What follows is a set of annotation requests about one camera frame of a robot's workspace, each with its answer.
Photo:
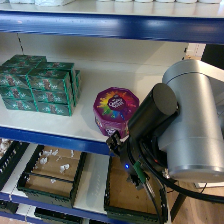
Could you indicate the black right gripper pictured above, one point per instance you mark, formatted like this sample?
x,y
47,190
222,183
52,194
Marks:
x,y
150,113

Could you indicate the purple Quality Street tub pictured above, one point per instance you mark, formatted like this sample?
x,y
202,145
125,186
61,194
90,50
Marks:
x,y
115,106

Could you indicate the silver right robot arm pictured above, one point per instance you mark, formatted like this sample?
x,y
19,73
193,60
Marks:
x,y
193,126

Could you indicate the green chocolate box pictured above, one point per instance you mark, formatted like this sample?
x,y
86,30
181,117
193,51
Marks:
x,y
23,61
56,65
20,105
50,85
77,78
13,81
55,109
16,93
51,97

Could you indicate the white shelf upright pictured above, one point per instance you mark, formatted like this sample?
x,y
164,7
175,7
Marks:
x,y
192,50

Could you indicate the brown cardboard liner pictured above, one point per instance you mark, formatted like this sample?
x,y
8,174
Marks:
x,y
120,193
40,185

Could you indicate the black panel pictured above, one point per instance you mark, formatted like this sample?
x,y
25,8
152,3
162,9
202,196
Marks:
x,y
213,55

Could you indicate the black plastic crate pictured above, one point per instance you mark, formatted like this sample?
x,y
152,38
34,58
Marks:
x,y
56,216
110,200
15,156
43,196
8,206

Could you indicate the black stand leg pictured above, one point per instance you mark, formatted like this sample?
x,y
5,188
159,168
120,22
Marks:
x,y
178,206

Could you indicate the white crumpled wrapper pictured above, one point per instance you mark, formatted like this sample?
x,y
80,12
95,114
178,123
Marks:
x,y
64,168
45,160
4,146
53,180

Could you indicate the white container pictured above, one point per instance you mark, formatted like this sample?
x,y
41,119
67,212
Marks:
x,y
210,1
186,1
21,1

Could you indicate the white plastic bag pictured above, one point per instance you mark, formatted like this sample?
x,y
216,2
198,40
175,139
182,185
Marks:
x,y
53,2

